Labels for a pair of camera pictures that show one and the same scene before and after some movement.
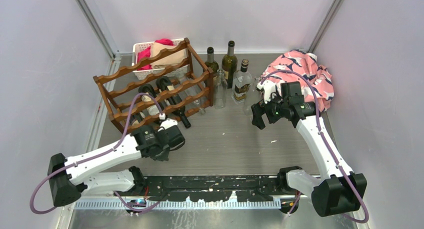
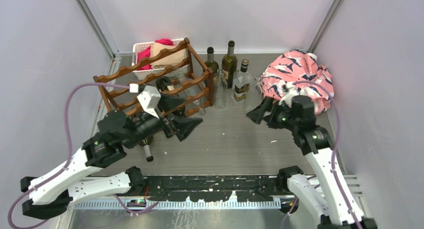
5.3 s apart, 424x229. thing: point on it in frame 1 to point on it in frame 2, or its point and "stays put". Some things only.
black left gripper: (164, 156) to (185, 126)
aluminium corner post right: (328, 20) stays put
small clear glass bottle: (220, 90) stays put
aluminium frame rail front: (193, 204) stays put
